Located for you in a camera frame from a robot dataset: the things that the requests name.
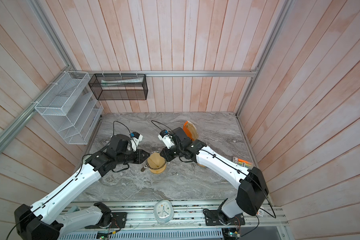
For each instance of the black mesh basket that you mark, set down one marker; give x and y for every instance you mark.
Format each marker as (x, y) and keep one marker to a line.
(131, 87)

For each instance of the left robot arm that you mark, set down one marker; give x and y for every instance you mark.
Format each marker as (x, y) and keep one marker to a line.
(43, 220)

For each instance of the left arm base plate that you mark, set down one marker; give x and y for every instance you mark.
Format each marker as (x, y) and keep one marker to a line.
(114, 220)

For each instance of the coloured marker pack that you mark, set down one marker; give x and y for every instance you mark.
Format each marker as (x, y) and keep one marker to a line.
(242, 163)

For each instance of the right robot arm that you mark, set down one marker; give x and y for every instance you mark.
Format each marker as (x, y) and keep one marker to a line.
(250, 183)

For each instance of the orange coffee filter box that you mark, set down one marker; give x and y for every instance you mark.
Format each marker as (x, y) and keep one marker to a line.
(190, 130)

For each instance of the clear glass carafe wooden handle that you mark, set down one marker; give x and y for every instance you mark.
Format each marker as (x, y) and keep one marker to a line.
(144, 168)

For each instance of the white analog clock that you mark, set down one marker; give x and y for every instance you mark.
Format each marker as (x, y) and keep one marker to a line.
(163, 211)

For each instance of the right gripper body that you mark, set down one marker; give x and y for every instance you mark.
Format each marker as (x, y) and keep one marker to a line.
(170, 153)

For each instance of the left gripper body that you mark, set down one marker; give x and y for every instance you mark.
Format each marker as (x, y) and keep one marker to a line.
(134, 154)

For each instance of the white wire mesh shelf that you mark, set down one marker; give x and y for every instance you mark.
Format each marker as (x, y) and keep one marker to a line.
(70, 112)

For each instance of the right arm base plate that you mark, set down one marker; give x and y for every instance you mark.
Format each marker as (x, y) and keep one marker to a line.
(218, 218)

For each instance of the brown paper coffee filter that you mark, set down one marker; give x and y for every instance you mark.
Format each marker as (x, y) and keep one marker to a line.
(155, 161)

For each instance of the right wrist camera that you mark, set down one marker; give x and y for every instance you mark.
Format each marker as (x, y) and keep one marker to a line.
(166, 139)

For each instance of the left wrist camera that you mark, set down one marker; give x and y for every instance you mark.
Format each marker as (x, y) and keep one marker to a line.
(135, 139)

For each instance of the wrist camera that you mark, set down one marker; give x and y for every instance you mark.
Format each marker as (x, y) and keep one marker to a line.
(135, 139)
(166, 139)

